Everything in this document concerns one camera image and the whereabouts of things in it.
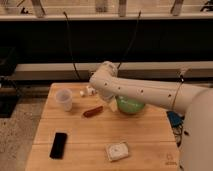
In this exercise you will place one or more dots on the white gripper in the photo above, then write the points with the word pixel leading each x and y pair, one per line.
pixel 112 104

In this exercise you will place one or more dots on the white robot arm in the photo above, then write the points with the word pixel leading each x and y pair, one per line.
pixel 193 102

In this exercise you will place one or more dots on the white sponge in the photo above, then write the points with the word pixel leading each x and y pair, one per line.
pixel 117 151

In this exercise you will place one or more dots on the green bowl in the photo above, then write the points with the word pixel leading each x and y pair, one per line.
pixel 129 106

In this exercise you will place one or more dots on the white plastic bottle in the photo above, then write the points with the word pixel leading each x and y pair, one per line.
pixel 88 91

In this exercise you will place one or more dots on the blue connector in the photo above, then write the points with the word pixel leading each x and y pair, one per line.
pixel 175 119

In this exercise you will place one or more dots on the black phone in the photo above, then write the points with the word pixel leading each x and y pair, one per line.
pixel 58 145

